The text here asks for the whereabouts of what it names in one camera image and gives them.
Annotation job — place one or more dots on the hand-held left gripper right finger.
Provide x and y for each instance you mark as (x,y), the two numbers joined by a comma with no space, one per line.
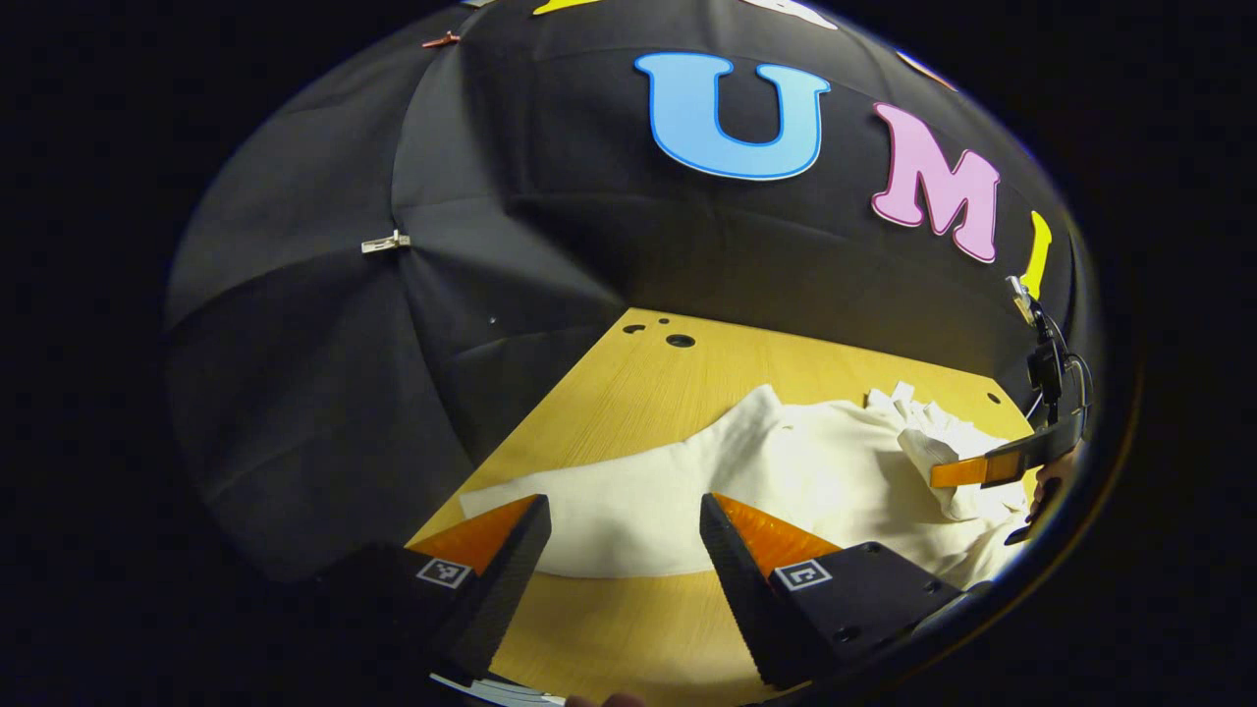
(737,579)

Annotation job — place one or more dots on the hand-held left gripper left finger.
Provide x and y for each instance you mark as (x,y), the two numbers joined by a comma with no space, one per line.
(506,589)

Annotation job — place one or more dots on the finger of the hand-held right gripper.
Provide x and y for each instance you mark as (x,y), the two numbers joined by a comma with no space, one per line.
(1026,457)

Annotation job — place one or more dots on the white sweatshirt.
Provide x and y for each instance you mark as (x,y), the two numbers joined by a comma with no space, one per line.
(805,481)

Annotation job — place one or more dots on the silver metal clip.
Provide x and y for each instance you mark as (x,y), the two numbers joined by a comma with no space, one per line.
(1019,293)

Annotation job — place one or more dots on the black backdrop cloth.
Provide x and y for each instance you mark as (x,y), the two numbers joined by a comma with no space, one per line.
(393,373)

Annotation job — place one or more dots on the small white clip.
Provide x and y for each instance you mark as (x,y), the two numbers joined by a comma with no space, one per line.
(385,242)

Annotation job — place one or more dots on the small red clip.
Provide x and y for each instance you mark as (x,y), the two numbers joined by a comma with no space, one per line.
(442,40)

